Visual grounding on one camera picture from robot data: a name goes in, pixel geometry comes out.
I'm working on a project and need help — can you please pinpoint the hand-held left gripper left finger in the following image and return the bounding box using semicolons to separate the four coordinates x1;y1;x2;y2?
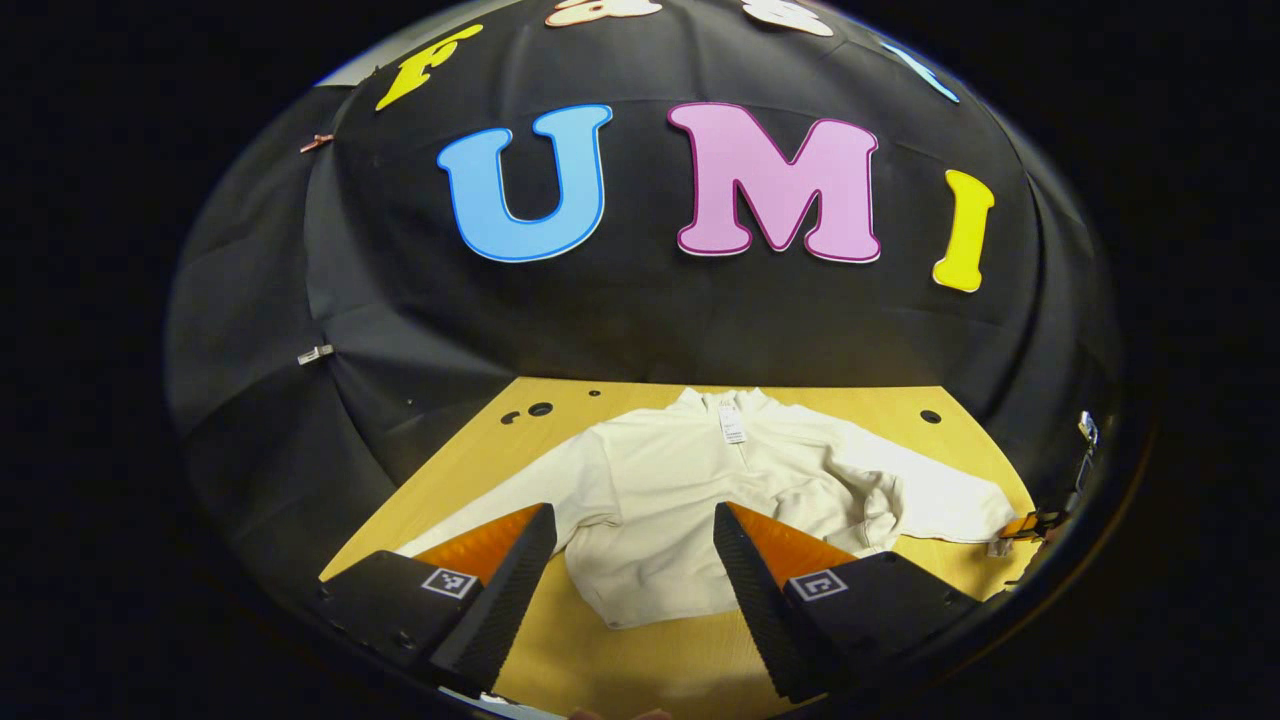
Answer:
318;503;558;698

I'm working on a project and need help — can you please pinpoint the white sweatshirt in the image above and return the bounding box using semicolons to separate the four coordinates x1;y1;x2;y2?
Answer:
395;387;1019;630

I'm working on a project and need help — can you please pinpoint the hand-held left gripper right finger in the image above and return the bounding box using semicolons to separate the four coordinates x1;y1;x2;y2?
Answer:
713;503;986;704

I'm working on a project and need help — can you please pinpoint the black backdrop cloth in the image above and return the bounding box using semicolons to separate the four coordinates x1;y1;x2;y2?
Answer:
165;0;1126;611

